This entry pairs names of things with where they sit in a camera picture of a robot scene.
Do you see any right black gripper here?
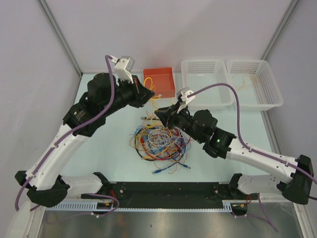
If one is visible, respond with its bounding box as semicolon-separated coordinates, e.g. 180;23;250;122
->
154;101;204;143

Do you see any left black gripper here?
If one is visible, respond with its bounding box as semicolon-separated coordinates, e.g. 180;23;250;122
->
101;74;155;117

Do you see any thin orange wire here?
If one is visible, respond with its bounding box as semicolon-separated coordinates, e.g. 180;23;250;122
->
130;126;184;169

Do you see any thin tan wire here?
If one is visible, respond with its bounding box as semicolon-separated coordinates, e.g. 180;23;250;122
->
229;75;261;90

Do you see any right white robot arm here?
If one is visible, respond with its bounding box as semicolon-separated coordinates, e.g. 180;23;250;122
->
155;105;316;205

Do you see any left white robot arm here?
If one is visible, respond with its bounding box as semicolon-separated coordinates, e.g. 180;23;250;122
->
15;73;155;208

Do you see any orange square box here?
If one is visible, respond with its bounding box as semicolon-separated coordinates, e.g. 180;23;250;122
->
143;67;175;98

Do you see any left white plastic basket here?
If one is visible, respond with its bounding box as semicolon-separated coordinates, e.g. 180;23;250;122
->
181;59;234;110

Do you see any white plastic basket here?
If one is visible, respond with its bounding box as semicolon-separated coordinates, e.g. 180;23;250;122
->
226;59;284;111
181;59;234;110

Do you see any right white plastic basket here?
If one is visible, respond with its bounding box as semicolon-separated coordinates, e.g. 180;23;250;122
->
226;59;284;111

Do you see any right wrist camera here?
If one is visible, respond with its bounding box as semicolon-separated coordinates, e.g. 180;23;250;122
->
177;87;196;113

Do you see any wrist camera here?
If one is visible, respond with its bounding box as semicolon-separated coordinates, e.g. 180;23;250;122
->
110;56;135;84
177;87;196;113

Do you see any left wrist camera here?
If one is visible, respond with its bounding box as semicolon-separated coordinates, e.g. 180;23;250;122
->
110;56;135;84

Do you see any thin white wire bundle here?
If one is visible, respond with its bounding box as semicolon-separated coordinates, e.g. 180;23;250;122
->
145;128;176;148

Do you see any thick yellow cable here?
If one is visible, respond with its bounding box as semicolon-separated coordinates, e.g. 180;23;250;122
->
143;142;179;159

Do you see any thin dark red wire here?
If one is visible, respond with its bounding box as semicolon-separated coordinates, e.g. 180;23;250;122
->
130;111;196;174

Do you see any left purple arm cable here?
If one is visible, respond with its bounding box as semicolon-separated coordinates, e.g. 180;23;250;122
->
15;55;117;212

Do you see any thick red cable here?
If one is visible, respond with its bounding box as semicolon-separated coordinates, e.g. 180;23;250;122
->
140;123;185;161

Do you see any thick black cable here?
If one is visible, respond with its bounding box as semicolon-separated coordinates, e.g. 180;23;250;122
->
134;116;174;162

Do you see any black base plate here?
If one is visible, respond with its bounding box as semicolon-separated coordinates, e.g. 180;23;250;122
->
81;173;248;209

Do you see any white slotted cable duct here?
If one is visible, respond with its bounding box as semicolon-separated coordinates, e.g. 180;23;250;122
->
47;201;232;213

